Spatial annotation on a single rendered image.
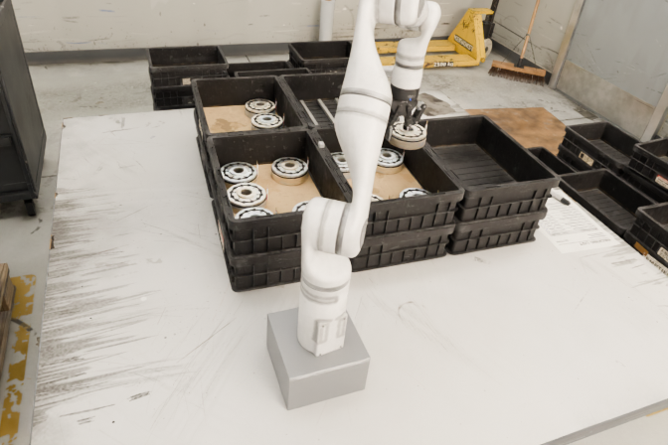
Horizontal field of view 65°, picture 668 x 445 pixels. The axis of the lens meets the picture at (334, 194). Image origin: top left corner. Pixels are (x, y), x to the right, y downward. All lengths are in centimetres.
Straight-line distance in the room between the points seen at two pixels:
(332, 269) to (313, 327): 14
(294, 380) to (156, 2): 380
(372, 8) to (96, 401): 91
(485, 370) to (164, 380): 69
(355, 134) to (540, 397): 71
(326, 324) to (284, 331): 13
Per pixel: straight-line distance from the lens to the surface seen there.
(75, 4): 453
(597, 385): 135
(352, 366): 108
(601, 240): 179
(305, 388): 108
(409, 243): 140
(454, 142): 178
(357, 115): 88
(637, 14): 441
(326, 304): 97
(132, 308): 133
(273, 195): 142
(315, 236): 87
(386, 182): 152
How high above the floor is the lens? 165
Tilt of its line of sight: 35 degrees down
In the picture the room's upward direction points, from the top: 6 degrees clockwise
